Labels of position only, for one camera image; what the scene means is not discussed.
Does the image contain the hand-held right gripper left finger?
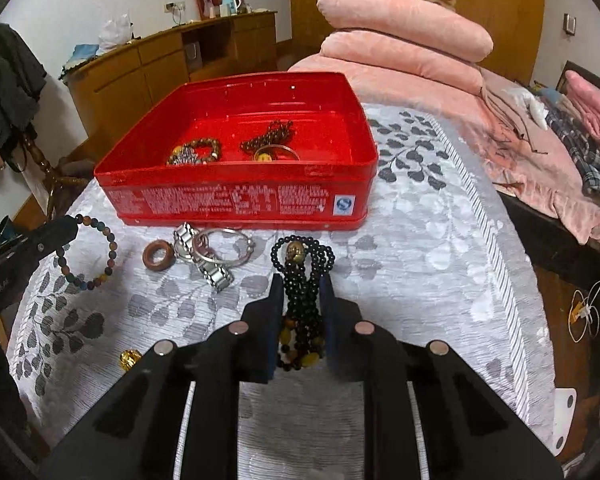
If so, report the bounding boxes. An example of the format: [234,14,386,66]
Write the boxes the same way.
[40,272,286,480]

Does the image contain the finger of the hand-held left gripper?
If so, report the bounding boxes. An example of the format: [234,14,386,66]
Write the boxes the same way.
[0,215,79,273]

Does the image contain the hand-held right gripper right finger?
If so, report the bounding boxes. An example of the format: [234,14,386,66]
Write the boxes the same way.
[320,275,563,480]

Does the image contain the black bead bracelet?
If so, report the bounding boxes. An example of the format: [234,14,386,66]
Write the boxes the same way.
[270,235,337,368]

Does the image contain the multicoloured bead bracelet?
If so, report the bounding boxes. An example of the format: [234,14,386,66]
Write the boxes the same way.
[55,213,117,292]

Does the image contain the red tin box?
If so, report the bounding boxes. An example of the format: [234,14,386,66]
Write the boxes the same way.
[94,71,379,231]

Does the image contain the thin metal bangle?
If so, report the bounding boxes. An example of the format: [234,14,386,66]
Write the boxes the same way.
[253,144,301,162]

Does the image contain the tiger eye bead bracelet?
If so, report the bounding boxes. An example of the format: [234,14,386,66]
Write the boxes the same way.
[166,137,224,167]

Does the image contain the brown bead necklace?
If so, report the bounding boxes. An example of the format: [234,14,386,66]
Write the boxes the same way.
[240,119,298,153]

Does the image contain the wooden coat rack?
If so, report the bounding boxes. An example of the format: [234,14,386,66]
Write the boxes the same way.
[10,125,101,221]

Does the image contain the silver metal watch band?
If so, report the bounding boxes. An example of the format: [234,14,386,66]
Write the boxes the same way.
[172,222,233,292]

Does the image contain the silver bangle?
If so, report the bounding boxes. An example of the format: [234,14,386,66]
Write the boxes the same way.
[192,227,257,264]

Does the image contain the grey floral bedspread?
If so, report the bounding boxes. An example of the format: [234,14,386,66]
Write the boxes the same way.
[7,102,556,480]

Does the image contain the dark coats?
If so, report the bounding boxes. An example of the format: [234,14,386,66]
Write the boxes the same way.
[0,22,48,161]

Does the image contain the blue cloth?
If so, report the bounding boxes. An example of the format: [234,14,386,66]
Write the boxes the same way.
[57,44,101,81]

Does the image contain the white plastic bag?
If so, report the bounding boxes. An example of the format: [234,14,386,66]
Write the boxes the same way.
[97,14,132,53]

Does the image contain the wooden desk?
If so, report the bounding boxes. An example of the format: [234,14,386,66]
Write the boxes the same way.
[67,10,278,148]

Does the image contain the white plastic object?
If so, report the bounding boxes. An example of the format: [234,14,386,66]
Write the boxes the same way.
[552,387,578,461]

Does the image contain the pink bed sheet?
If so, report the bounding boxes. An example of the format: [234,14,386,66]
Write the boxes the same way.
[287,52,600,256]

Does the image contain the folded pink quilt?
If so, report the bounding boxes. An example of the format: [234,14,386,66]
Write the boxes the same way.
[321,30,483,106]
[316,0,494,63]

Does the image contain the white cloth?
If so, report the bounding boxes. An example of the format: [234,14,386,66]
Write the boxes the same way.
[505,85,551,131]

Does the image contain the plaid clothing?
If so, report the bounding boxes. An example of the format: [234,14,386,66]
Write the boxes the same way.
[547,105,600,198]

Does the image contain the folded pink blanket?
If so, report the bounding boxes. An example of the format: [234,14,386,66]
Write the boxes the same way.
[564,70,600,153]

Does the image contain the dark wooden headboard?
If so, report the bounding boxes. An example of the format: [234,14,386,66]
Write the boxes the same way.
[560,60,600,91]

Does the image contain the wooden wardrobe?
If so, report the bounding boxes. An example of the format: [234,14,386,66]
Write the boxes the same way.
[288,0,546,91]

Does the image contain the brown wooden ring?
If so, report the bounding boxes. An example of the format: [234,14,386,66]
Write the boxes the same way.
[142,240,173,272]

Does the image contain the white charger cable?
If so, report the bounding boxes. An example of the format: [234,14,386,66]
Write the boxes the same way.
[567,255,600,343]

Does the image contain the large red photo frame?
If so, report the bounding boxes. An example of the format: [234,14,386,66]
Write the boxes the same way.
[192,0,220,22]

